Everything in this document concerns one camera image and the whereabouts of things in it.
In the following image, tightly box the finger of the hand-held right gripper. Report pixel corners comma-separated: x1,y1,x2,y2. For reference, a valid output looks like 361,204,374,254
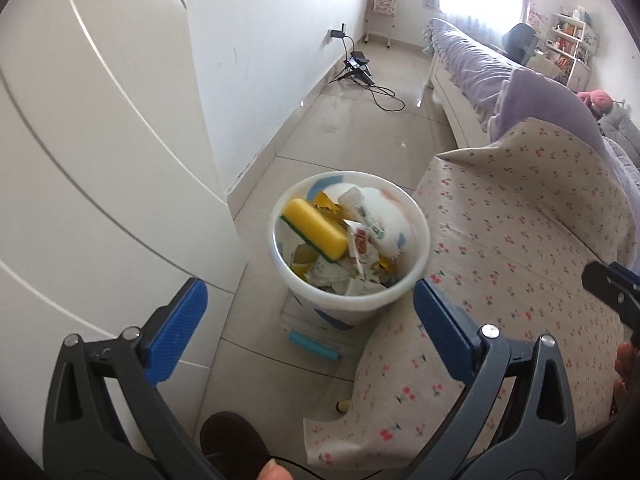
581,260,640,343

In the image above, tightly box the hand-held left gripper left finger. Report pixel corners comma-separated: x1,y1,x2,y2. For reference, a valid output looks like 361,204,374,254
42,277,216,480

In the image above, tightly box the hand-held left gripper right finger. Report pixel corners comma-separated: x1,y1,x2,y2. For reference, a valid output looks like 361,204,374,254
407,277,578,480

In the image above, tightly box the white plastic waste bin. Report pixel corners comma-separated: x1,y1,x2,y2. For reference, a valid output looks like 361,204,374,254
266,171,432,326

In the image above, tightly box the person's right hand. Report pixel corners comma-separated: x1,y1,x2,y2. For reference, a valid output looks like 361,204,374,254
614,341,640,411

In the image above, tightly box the person's left hand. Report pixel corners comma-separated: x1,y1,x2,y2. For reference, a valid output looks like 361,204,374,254
258,461,297,480

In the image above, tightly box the cherry print tablecloth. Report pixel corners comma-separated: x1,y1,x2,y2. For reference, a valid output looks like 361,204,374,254
302,117,638,466

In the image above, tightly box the pile of torn wrappers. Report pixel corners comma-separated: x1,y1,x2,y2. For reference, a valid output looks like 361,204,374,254
277,220,401,296

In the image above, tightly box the white crumpled packet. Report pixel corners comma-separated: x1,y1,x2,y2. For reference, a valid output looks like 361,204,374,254
337,185,408,261

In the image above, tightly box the dark slipper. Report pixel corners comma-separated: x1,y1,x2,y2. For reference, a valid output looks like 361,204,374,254
200,411,271,468

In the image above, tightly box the teal plastic bar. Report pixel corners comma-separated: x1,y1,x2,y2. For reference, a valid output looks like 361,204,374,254
289,330,343,361

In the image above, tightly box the grey pillow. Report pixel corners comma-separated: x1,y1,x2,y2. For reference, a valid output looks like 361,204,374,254
597,107,640,171

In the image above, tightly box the yellow sponge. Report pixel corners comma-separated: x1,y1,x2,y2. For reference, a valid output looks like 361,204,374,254
280,198,349,263

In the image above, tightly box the yellow foil wrapper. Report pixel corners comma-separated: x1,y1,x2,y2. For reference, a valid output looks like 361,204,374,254
312,191,347,222

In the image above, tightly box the pink plush toy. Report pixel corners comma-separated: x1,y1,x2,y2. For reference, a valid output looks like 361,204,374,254
575,89,613,113

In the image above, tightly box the purple folded quilt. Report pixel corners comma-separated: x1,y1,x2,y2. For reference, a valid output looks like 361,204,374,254
490,66,608,161

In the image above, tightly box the white wardrobe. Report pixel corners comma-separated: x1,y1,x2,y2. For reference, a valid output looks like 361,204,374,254
0,0,236,386

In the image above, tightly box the white storage shelf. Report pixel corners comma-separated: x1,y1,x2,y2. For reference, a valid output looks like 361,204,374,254
542,7,601,86

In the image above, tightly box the grey office chair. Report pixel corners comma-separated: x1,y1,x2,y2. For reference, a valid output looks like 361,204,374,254
501,22,541,66

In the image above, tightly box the black tripod device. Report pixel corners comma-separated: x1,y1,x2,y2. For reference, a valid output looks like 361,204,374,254
327,50,376,86

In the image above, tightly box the pink rolling cart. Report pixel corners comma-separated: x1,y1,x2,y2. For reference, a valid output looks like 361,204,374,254
364,0,400,51

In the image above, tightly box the black floor cable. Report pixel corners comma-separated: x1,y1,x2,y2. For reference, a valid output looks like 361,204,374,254
367,85,407,112

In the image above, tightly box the white bed frame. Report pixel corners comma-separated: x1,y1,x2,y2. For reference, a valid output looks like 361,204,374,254
430,55,496,148

